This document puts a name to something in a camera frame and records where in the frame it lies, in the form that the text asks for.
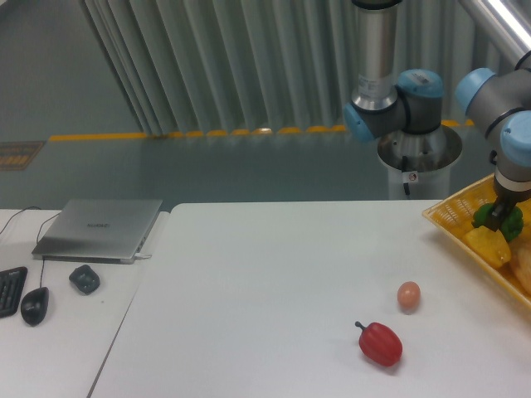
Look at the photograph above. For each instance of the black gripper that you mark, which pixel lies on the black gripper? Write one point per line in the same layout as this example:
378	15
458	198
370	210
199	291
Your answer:
505	201

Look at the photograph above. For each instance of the green bell pepper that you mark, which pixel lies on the green bell pepper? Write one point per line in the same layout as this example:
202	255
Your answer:
511	227

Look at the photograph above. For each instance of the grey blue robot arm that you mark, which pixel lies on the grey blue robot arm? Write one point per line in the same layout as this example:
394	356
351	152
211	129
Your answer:
410	107

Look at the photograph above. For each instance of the yellow bell pepper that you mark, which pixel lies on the yellow bell pepper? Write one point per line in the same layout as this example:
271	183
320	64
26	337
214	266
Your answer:
489	245

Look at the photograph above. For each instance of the yellow plastic basket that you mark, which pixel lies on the yellow plastic basket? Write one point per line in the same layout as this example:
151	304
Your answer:
454	216

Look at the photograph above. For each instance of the red bell pepper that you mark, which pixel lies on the red bell pepper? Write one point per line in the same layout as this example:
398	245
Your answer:
380	344

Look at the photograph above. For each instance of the bread roll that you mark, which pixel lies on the bread roll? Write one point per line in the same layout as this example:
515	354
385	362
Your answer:
520	265

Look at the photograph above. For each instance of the brown egg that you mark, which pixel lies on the brown egg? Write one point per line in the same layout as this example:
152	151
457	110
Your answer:
409	296

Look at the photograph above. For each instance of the grey pleated curtain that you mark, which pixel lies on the grey pleated curtain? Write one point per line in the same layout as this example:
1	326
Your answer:
202	66

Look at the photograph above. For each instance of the silver closed laptop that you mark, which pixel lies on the silver closed laptop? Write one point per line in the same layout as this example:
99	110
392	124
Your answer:
99	230

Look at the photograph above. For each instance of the small black device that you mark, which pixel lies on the small black device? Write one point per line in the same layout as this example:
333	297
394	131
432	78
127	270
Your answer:
85	279

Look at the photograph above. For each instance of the black computer mouse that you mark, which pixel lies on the black computer mouse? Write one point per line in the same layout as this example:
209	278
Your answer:
34	306

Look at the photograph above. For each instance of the black keyboard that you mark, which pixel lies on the black keyboard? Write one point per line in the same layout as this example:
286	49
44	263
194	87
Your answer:
11	286

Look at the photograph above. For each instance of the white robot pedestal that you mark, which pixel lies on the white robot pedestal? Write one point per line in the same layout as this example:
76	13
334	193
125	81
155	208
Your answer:
419	166

